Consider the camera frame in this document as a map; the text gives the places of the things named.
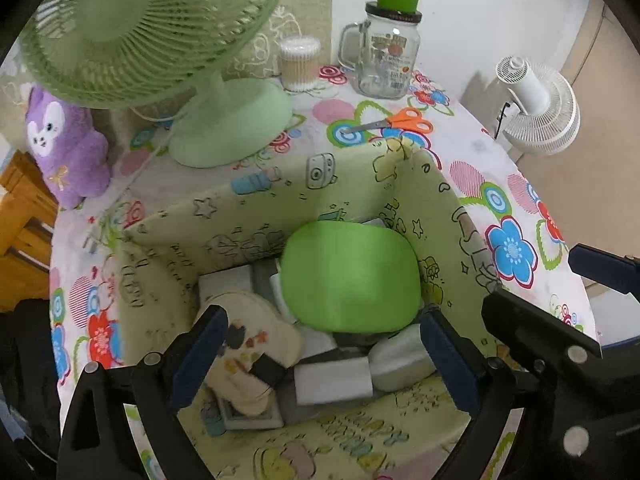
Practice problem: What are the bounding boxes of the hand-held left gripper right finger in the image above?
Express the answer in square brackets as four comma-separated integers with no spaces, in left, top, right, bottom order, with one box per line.
[420,307,526,480]

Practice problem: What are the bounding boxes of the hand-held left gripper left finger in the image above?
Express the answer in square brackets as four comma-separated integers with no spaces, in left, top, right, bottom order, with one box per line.
[59,305,231,480]

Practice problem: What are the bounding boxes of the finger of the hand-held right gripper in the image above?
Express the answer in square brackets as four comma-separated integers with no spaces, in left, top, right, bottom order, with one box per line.
[568,243,640,306]
[481,287,603,376]

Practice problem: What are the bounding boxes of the round white device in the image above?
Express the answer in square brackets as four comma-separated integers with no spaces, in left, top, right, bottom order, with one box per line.
[367,324,436,392]

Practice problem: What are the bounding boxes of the round cartoon coaster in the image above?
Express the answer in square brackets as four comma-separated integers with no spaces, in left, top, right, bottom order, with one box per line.
[195,290,304,416]

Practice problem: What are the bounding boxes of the white remote control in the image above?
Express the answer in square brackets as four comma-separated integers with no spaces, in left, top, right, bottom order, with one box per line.
[220,399,284,431]

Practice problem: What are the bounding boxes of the white power bank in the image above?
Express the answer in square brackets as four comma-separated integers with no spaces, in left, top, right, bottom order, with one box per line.
[200,266,253,306]

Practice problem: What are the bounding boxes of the white charger with label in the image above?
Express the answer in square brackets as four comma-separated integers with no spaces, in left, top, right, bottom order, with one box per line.
[294,355,375,407]

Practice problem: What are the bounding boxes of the plain white charger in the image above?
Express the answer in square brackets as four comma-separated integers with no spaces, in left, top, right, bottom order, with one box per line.
[270,272,338,356]

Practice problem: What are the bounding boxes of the green rounded pad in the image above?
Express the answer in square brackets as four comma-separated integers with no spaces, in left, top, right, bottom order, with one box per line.
[280,220,422,335]

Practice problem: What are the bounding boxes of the yellow patterned storage box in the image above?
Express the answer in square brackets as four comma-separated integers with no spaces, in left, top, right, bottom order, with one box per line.
[112,137,506,480]

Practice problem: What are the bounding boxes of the beige door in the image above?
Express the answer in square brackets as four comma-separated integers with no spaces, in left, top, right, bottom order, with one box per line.
[515,0,640,301]

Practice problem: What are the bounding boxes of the white floor fan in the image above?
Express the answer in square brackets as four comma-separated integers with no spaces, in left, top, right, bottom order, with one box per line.
[495,56,581,156]

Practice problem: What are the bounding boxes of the black clothing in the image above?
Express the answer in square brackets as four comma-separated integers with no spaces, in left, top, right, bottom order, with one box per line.
[0,297,63,461]

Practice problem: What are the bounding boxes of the wooden chair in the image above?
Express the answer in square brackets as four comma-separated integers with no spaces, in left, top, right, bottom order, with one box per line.
[0,150,60,311]

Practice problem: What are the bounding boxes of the purple plush toy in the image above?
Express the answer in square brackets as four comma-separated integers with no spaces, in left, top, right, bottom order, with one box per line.
[25,86,112,209]

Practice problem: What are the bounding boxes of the orange scissors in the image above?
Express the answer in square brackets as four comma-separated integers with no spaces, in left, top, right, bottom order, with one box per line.
[345,107,433,134]

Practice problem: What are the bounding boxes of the glass mug with green lid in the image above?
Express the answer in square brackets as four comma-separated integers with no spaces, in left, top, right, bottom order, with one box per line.
[338,0,423,99]

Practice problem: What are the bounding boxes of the cotton swab container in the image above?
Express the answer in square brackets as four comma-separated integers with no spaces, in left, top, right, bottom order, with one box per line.
[278,37,321,92]

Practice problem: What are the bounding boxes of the green desk fan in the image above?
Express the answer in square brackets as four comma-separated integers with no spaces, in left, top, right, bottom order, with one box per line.
[17,0,295,168]

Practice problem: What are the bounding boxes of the white fan cable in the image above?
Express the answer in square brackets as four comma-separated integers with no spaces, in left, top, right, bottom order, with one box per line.
[120,140,173,181]

